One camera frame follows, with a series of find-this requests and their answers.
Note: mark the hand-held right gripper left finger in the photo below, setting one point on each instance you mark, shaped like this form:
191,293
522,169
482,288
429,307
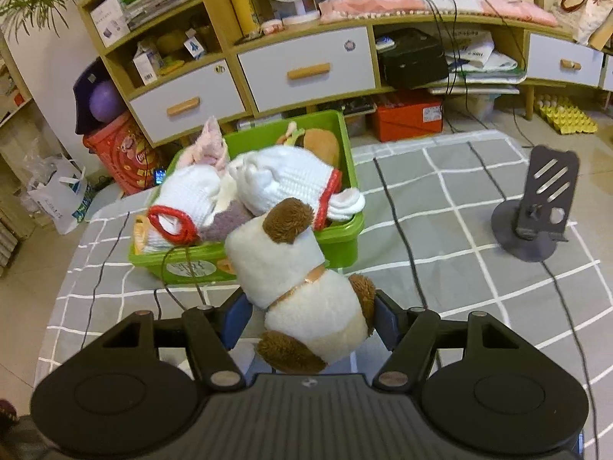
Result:
237,318

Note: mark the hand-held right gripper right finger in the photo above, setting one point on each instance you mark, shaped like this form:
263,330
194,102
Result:
385,321

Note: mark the brown and white plush dog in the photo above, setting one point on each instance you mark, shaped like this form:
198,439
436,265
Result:
306,316

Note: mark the green plastic bin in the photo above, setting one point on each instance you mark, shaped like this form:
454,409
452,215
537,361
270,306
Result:
345,249

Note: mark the pink fluffy sock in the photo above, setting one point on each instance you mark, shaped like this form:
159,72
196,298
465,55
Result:
210,148

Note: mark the grey checked tablecloth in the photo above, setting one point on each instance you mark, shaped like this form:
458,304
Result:
455,258

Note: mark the grey purple fluffy sock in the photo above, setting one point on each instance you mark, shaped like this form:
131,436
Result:
225,223

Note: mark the white sock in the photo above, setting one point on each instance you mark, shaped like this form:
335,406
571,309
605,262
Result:
345,201

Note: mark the white knit glove red cuff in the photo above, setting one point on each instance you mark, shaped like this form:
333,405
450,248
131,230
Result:
287,177
184,191

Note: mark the small screen device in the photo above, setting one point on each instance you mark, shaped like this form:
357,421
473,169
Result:
160,176

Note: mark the hamburger plush toy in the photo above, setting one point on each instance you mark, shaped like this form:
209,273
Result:
318,143

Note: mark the red printed bucket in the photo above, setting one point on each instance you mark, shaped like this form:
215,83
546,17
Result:
129,153

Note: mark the red shoe box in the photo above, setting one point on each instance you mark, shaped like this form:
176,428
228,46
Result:
407,115

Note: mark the white plastic bag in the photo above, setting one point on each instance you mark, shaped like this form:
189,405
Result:
62,194

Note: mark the grey phone stand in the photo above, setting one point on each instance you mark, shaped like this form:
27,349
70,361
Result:
546,177

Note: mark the large white drawer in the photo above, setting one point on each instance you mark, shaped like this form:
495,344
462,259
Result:
268,81
206,91

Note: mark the purple ball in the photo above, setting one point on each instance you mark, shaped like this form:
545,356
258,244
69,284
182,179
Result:
105,100

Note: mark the dark purple bag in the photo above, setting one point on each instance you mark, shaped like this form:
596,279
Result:
86,105

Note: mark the black box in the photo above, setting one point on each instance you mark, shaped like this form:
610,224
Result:
412,57

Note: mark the stack of papers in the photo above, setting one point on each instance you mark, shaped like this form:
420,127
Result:
479,64

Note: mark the yellow egg tray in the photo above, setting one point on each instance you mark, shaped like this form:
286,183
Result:
565,112

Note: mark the small blue white carton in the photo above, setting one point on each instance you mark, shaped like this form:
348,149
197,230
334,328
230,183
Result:
194,45

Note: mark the small white drawer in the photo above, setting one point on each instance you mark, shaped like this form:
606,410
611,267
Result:
541,57
608,72

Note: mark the yellow can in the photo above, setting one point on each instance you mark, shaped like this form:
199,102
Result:
244,9

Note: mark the wooden cabinet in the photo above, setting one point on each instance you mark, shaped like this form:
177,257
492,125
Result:
215,9

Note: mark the pink cloth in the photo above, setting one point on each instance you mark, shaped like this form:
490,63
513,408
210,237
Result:
373,4
517,9

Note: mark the white cardboard box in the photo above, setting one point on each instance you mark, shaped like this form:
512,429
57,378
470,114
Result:
109,21

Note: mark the paper tote bag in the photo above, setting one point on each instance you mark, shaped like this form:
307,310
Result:
584,0

